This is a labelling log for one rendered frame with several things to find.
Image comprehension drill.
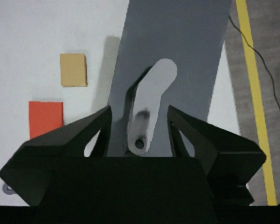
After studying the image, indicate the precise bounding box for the grey chain link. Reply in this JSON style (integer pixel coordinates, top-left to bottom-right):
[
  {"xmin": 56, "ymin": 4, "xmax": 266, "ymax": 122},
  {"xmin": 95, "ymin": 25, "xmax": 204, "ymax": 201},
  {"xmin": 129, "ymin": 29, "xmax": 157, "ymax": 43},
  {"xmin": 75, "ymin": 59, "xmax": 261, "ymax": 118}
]
[
  {"xmin": 126, "ymin": 59, "xmax": 177, "ymax": 155},
  {"xmin": 123, "ymin": 151, "xmax": 141, "ymax": 157}
]

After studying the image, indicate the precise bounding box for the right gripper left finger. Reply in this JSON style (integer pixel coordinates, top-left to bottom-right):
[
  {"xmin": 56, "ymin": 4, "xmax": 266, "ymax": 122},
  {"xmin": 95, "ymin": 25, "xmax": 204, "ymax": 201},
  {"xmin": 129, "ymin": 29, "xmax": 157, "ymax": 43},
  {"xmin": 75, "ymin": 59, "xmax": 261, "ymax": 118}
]
[{"xmin": 12, "ymin": 105, "xmax": 112, "ymax": 157}]

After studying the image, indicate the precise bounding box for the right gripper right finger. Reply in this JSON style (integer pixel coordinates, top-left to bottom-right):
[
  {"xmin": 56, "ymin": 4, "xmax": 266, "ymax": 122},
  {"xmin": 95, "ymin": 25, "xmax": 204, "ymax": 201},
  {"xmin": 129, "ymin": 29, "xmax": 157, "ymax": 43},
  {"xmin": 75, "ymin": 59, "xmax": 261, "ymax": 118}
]
[{"xmin": 167, "ymin": 105, "xmax": 267, "ymax": 185}]

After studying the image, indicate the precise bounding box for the tan square block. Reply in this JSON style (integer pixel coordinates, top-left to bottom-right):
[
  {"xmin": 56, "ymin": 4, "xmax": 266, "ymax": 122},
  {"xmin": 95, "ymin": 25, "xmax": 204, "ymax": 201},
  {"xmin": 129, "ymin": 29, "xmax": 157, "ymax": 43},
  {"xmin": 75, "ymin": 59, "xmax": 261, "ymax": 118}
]
[{"xmin": 59, "ymin": 53, "xmax": 88, "ymax": 87}]

